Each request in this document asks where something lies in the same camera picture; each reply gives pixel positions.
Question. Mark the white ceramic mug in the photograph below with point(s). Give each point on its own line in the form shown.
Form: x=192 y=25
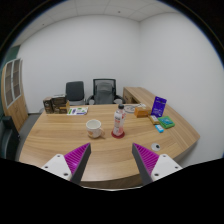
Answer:
x=94 y=129

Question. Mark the wooden office desk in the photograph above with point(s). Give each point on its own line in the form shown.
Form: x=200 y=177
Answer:
x=111 y=163

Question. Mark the wooden side cabinet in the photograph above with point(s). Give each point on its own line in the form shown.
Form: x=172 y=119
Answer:
x=137 y=95

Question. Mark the plastic bottle pink drink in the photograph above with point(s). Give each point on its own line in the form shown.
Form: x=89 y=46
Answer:
x=119 y=118

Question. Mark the yellow small box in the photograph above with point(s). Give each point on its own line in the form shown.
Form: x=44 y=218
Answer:
x=154 y=119

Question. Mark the small blue box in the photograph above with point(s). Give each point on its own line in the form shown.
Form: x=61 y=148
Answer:
x=159 y=128

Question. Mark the black mesh office chair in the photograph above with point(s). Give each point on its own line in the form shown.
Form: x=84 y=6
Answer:
x=104 y=92

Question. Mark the wooden glass-door cabinet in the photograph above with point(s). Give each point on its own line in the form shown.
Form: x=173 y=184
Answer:
x=12 y=93

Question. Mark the white green leaflet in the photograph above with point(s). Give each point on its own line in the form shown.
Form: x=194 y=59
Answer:
x=78 y=111

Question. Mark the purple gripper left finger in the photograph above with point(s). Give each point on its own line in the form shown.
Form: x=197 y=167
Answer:
x=70 y=166

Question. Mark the dark brown box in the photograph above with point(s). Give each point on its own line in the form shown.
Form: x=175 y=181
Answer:
x=60 y=104

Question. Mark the blue purple standing card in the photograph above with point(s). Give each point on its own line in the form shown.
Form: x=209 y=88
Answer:
x=158 y=106

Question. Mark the desk cable grommet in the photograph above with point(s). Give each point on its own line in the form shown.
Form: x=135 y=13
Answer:
x=155 y=147

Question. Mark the small brown box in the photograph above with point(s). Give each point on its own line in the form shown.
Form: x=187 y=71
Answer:
x=47 y=102

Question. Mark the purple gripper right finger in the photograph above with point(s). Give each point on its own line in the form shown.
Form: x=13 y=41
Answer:
x=152 y=166

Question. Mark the black leather chair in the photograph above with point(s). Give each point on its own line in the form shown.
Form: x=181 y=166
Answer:
x=9 y=139

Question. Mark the red round coaster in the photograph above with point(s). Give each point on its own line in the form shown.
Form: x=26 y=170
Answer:
x=117 y=136

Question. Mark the grey office chair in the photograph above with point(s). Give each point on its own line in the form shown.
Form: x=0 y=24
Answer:
x=75 y=92

